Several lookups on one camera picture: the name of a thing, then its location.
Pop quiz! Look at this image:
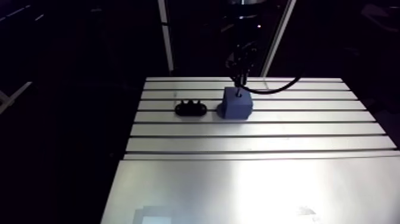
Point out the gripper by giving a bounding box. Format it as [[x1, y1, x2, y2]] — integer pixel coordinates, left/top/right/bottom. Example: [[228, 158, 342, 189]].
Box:
[[225, 41, 261, 88]]

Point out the white post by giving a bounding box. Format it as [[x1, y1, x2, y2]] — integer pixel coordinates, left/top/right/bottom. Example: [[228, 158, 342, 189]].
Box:
[[157, 0, 175, 73], [260, 0, 297, 77]]

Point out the black oval holder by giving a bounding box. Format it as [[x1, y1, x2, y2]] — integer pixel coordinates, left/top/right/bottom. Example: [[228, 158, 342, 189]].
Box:
[[174, 99, 208, 117]]

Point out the dark blue-grey block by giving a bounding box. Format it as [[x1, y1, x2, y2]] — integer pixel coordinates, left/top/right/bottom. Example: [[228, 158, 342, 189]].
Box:
[[217, 86, 254, 120]]

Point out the black cable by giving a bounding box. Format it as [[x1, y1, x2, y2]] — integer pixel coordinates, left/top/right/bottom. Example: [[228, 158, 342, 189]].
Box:
[[245, 61, 314, 95]]

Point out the pale metal frame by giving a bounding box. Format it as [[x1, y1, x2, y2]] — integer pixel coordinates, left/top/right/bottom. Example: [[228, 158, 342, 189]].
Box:
[[0, 81, 33, 115]]

